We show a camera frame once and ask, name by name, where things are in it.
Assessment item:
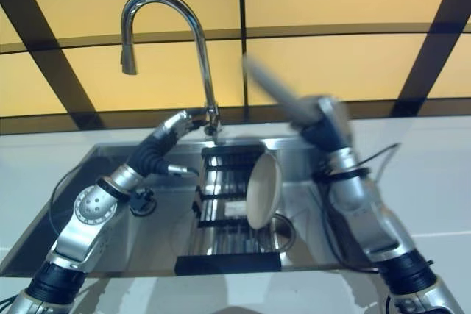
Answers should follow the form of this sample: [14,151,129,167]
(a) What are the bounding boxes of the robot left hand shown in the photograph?
[116,108,208,187]

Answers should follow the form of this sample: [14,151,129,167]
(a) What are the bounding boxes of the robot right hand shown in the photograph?
[290,94,355,174]

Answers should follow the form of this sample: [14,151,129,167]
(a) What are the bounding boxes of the grey plate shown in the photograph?
[241,52,318,124]

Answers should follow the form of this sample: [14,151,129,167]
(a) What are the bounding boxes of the stainless steel sink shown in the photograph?
[0,137,382,279]

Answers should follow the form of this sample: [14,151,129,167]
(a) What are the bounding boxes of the cream white plate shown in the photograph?
[245,151,284,230]

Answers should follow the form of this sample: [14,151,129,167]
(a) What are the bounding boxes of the round sink drain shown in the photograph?
[271,213,296,249]

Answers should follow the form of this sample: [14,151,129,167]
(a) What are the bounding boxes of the black roll-up drying rack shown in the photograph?
[175,146,283,276]

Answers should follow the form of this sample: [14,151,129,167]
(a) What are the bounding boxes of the chrome gooseneck faucet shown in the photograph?
[119,0,222,146]

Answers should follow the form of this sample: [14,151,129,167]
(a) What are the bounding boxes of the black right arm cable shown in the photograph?
[318,142,403,219]

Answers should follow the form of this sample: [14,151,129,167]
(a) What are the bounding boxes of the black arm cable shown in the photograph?
[318,142,403,219]
[50,165,86,234]

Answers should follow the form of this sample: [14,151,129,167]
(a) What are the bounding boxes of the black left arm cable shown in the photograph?
[50,165,86,234]

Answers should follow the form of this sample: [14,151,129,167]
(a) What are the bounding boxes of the dark brown window frame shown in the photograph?
[0,0,471,132]

